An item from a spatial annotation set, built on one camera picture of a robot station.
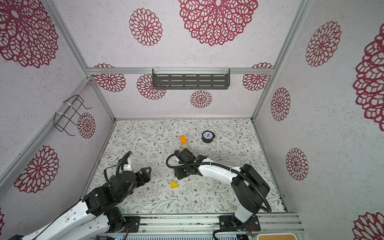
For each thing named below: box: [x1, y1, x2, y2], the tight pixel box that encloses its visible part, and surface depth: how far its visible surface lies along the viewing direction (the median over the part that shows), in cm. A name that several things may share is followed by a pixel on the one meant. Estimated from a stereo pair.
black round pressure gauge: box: [201, 130, 216, 143], surface depth 108 cm
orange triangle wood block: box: [179, 135, 188, 144], surface depth 98 cm
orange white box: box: [256, 233, 298, 240], surface depth 68 cm
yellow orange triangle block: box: [170, 180, 179, 189], surface depth 87 cm
